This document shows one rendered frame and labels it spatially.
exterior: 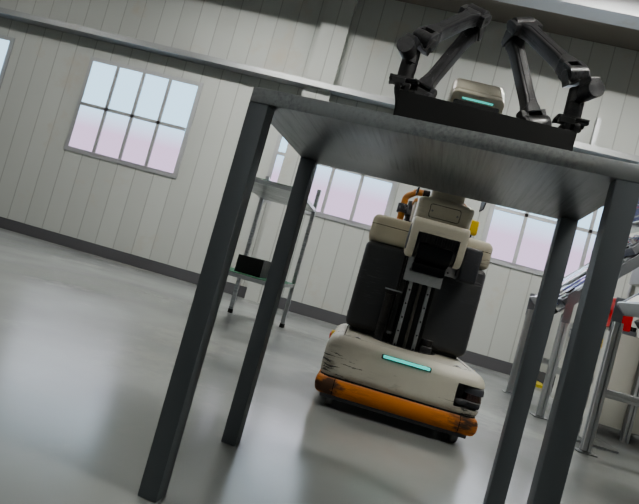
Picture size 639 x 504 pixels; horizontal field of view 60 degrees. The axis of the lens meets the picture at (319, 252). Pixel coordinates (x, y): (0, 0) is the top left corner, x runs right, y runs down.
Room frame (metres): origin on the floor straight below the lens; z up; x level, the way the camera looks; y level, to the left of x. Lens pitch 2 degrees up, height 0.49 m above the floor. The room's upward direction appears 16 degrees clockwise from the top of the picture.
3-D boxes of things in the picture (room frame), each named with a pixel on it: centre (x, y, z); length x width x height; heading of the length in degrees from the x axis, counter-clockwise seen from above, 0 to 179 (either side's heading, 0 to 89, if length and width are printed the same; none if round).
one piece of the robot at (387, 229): (2.49, -0.47, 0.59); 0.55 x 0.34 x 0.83; 84
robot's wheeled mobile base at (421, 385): (2.40, -0.46, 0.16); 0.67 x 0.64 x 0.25; 174
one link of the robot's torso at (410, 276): (2.23, -0.50, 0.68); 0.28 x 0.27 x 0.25; 84
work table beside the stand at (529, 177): (1.18, -0.19, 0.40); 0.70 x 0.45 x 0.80; 77
